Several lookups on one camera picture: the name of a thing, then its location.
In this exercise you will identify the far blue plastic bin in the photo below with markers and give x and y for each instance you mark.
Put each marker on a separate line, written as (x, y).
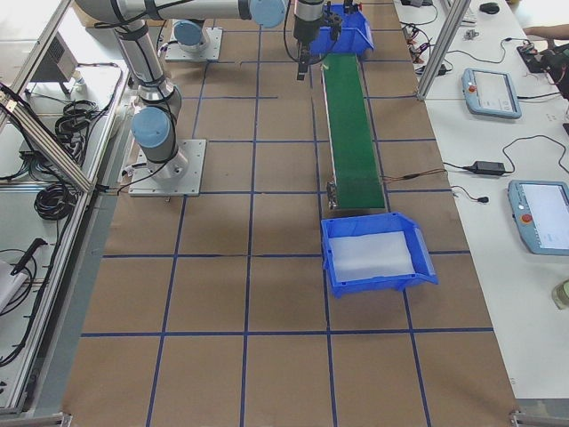
(355, 35)

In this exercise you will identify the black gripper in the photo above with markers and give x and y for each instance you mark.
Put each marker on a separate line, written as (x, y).
(304, 30)

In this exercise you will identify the blue plastic bin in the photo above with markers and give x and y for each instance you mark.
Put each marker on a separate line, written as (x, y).
(355, 35)
(376, 224)

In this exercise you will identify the green conveyor belt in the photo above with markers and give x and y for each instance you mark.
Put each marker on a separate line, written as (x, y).
(356, 184)

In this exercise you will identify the aluminium frame post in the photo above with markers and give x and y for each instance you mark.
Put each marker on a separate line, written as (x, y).
(442, 45)

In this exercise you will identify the black computer mouse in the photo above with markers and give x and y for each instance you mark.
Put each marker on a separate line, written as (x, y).
(489, 8)

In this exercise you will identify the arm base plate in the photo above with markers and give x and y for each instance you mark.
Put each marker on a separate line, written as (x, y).
(211, 53)
(181, 176)

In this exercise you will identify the far teach pendant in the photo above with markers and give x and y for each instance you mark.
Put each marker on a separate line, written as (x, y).
(490, 93)

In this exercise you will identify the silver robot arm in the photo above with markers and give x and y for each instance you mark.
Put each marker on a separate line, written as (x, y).
(190, 35)
(154, 126)

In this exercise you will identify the white foam pad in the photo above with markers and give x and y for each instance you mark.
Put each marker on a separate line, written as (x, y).
(372, 255)

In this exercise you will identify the near blue plastic bin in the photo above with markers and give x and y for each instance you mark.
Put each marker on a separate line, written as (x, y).
(376, 224)

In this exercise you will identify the black power adapter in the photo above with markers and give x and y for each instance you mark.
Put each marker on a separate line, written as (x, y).
(488, 168)

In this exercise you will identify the teach pendant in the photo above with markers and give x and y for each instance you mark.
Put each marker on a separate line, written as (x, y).
(540, 212)
(490, 93)

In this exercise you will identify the near teach pendant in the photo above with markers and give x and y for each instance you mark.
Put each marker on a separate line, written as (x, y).
(540, 212)

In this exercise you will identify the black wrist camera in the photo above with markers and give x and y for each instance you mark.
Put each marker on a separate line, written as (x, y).
(334, 22)

